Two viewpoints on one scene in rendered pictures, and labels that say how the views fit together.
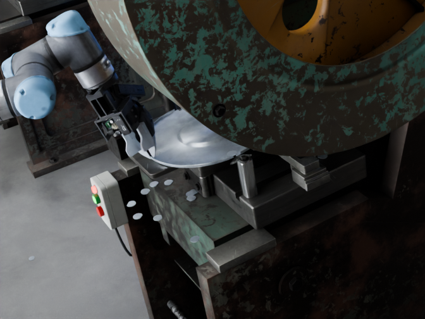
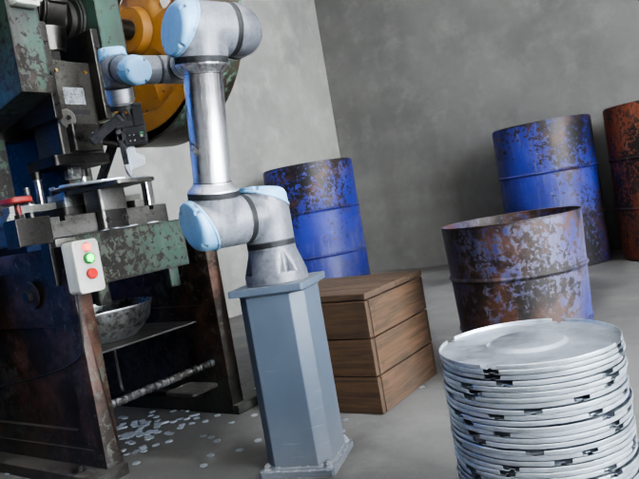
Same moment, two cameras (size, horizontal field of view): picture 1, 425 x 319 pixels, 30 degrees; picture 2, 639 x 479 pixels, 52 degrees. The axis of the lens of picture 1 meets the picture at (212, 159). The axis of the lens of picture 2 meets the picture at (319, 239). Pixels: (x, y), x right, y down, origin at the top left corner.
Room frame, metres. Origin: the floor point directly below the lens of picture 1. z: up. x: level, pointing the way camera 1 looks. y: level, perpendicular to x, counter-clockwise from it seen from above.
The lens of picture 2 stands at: (2.02, 2.03, 0.61)
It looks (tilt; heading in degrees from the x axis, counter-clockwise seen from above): 3 degrees down; 239
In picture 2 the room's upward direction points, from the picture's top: 10 degrees counter-clockwise
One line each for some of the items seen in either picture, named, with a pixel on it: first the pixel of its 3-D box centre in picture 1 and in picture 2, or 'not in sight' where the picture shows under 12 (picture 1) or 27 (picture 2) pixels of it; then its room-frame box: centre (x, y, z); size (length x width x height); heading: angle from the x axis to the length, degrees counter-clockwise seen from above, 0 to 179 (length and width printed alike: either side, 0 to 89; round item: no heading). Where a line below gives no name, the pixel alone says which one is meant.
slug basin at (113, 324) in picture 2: not in sight; (100, 323); (1.61, -0.11, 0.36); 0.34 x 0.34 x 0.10
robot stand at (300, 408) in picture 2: not in sight; (293, 372); (1.33, 0.62, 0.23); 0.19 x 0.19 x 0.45; 42
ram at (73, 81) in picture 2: not in sight; (67, 107); (1.59, -0.07, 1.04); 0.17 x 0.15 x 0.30; 113
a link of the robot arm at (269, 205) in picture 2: not in sight; (262, 213); (1.33, 0.62, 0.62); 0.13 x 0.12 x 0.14; 7
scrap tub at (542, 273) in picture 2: not in sight; (520, 294); (0.51, 0.61, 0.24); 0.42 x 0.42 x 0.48
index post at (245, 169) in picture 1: (246, 175); (147, 190); (1.40, -0.07, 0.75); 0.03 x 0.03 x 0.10; 23
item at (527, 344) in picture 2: not in sight; (527, 341); (1.21, 1.27, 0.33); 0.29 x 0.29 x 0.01
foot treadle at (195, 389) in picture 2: not in sight; (140, 392); (1.55, 0.01, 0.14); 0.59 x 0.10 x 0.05; 113
